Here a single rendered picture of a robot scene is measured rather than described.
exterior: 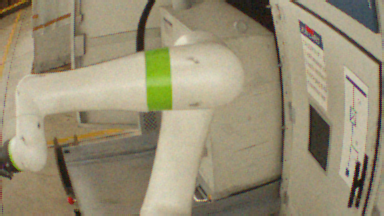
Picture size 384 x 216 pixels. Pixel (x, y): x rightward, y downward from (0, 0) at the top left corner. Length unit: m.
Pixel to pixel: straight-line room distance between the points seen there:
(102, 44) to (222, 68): 1.32
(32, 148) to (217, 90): 0.42
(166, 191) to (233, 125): 0.44
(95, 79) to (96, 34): 1.29
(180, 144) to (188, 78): 0.25
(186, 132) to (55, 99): 0.36
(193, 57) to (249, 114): 0.65
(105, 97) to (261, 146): 0.78
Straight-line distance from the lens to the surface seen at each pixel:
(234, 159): 1.90
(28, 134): 1.22
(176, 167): 1.45
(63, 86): 1.24
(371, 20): 1.07
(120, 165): 2.32
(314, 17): 1.39
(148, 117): 2.25
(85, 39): 2.53
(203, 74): 1.22
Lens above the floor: 1.94
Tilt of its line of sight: 24 degrees down
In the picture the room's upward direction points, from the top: 6 degrees counter-clockwise
